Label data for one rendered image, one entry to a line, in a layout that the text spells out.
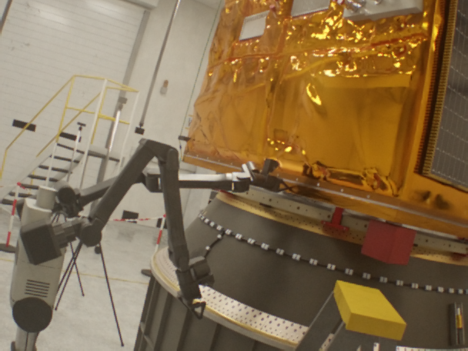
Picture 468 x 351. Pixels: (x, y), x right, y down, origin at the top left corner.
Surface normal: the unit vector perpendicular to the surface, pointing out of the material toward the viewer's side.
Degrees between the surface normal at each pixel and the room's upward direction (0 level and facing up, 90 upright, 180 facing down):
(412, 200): 94
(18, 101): 90
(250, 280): 62
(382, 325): 90
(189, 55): 90
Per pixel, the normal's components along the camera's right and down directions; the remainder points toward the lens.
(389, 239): -0.85, -0.22
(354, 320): -0.15, -0.05
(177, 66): 0.48, 0.11
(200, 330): -0.67, -0.18
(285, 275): -0.31, -0.57
